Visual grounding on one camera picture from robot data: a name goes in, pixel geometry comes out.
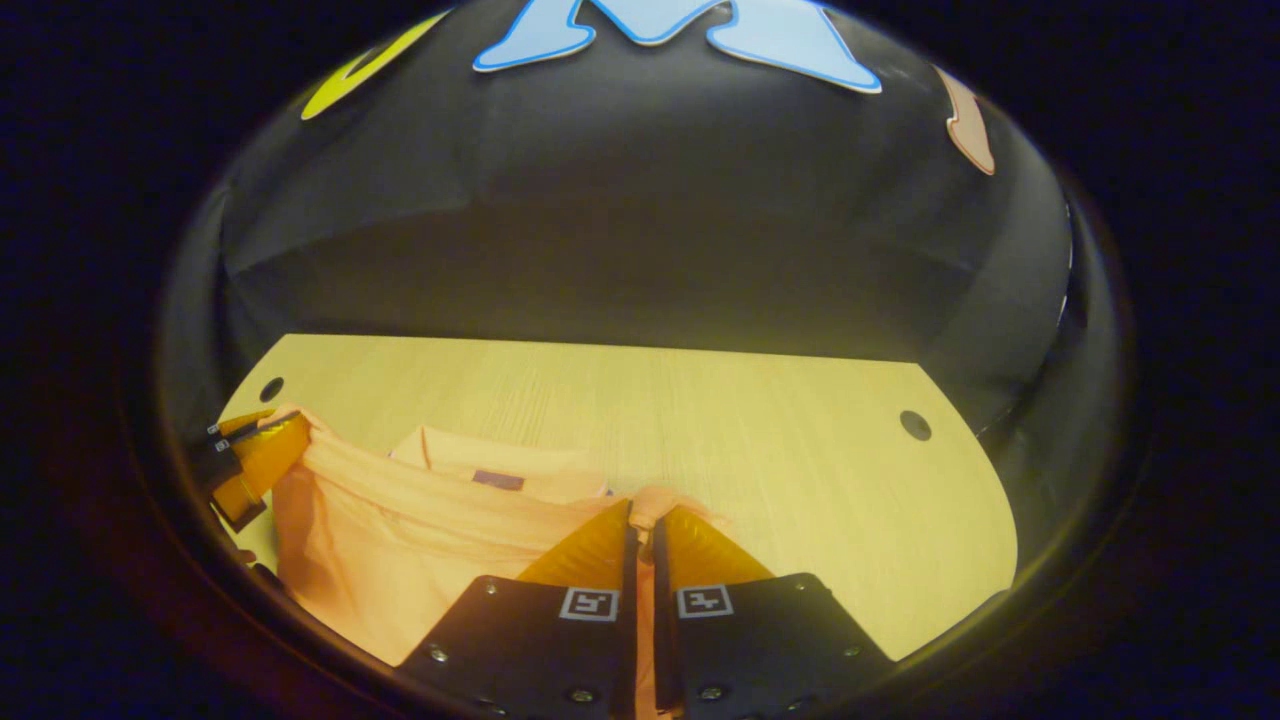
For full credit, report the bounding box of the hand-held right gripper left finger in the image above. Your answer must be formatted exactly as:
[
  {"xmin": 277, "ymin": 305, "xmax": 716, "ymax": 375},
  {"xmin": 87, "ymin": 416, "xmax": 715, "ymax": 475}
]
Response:
[{"xmin": 398, "ymin": 498, "xmax": 641, "ymax": 720}]

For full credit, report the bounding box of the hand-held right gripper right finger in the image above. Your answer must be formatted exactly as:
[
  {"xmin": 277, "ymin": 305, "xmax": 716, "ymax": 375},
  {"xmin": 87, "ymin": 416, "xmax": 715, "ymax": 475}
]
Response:
[{"xmin": 650, "ymin": 503, "xmax": 896, "ymax": 720}]

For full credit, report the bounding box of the orange T-shirt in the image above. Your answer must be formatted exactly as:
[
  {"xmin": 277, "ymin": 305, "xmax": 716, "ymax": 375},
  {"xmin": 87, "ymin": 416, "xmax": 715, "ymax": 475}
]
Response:
[{"xmin": 240, "ymin": 403, "xmax": 743, "ymax": 720}]

